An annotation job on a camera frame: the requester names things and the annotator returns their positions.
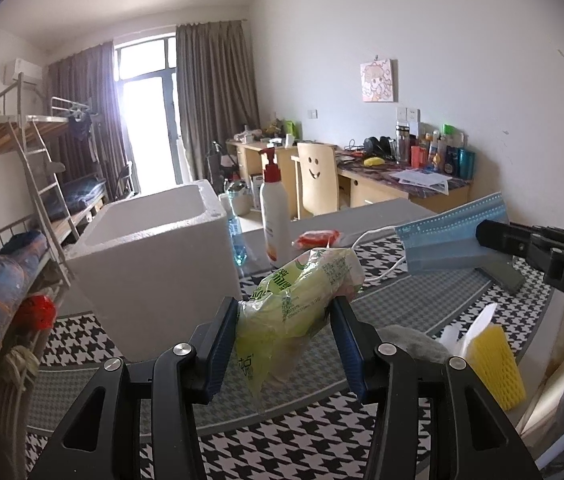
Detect glass balcony door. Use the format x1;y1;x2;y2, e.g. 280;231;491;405
114;36;184;195

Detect left brown curtain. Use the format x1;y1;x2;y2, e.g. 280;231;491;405
47;41;128;200

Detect white pump bottle red cap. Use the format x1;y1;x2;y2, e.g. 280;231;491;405
260;148;292;268

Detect white wall air conditioner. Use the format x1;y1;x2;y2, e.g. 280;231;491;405
3;58;43;86

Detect white papers on desk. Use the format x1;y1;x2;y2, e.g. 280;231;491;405
389;169;452;195

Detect clear plastic water bottle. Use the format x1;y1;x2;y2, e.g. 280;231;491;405
219;193;248;266

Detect dark grey phone case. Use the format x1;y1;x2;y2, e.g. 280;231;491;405
476;256;526;295

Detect right brown curtain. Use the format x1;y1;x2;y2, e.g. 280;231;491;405
176;21;259;180

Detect white styrofoam box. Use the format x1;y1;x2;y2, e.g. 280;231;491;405
66;180;241;362

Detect green plastic wipes packet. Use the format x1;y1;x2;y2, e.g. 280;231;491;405
234;248;364;406

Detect red snack packet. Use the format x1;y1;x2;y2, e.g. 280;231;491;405
292;230;340;250

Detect black folding chair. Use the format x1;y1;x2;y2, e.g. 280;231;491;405
114;160;134;200

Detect grey fluffy towel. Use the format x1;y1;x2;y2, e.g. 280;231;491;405
378;325;451;364

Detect smiley face wooden chair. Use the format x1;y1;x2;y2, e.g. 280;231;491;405
294;142;340;219

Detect blue surgical face mask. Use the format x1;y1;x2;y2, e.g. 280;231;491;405
350;190;511;280

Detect long wooden desk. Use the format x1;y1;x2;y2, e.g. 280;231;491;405
227;141;471;219

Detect brown curtain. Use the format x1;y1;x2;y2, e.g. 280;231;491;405
47;41;128;200
176;21;259;180

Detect yellow banana toy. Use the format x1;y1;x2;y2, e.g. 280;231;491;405
363;156;386;167

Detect cartoon wall picture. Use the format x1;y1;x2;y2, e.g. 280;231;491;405
360;58;395;103

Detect yellow foam fruit net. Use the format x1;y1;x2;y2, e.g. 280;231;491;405
464;324;526;412

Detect red plastic bag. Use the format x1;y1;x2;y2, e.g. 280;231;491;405
13;295;56;332

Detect metal bunk bed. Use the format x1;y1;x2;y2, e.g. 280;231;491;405
0;71;136;286

